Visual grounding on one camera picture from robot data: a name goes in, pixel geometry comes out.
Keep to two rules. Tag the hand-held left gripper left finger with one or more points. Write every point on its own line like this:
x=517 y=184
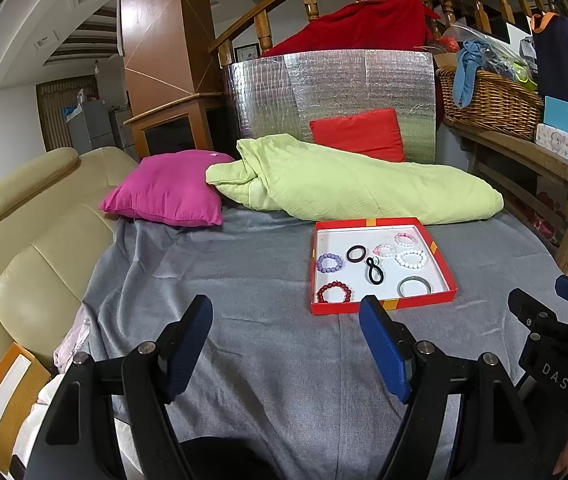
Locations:
x=189 y=345

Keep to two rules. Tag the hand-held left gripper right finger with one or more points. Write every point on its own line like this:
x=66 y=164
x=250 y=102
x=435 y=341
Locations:
x=384 y=345

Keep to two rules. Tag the red shallow box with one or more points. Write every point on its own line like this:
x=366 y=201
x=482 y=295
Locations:
x=344 y=232

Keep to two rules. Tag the silver bangle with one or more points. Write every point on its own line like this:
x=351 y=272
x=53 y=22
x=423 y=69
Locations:
x=400 y=287

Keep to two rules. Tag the grey blanket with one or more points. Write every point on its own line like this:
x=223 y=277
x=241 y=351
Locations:
x=264 y=310

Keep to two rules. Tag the pale pink cloth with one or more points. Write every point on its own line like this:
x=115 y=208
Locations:
x=71 y=345

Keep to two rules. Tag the wooden bench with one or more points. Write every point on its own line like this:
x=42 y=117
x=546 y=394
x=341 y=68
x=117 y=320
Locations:
x=514 y=155

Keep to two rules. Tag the magenta pillow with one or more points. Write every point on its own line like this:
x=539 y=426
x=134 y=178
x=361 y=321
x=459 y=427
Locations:
x=169 y=190

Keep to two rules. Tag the light green quilt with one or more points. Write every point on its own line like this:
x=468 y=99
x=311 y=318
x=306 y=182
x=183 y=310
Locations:
x=364 y=185

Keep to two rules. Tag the orange and white box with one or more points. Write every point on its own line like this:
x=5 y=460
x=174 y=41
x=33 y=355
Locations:
x=24 y=405

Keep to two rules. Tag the beige leather sofa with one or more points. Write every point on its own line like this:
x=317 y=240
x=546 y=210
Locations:
x=39 y=240

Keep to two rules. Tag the wicker basket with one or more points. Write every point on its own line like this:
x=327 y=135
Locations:
x=494 y=105

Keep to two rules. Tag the red cushion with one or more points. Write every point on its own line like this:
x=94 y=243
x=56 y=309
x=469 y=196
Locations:
x=359 y=132

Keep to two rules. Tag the navy bag with orange trim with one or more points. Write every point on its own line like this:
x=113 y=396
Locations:
x=564 y=55

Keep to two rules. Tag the blue cloth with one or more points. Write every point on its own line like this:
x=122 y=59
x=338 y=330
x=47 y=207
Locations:
x=466 y=75

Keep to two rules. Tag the wooden cabinet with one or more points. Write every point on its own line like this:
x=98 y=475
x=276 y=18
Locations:
x=174 y=105

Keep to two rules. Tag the grey refrigerator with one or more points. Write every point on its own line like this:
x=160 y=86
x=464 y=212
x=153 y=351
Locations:
x=89 y=125

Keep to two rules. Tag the silver foil panel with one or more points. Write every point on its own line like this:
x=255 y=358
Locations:
x=264 y=100

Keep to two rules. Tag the brown slatted screen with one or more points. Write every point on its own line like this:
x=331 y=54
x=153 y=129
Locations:
x=54 y=110

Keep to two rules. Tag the wooden column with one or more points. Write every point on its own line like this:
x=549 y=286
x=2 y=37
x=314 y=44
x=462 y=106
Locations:
x=164 y=35

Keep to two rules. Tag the red cloth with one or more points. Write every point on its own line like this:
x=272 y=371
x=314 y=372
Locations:
x=364 y=25

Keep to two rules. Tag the wooden stair railing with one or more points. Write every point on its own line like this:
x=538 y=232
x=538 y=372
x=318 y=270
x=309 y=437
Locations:
x=259 y=12

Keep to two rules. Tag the small picture frame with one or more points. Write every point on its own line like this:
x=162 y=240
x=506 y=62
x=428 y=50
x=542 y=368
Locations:
x=246 y=53

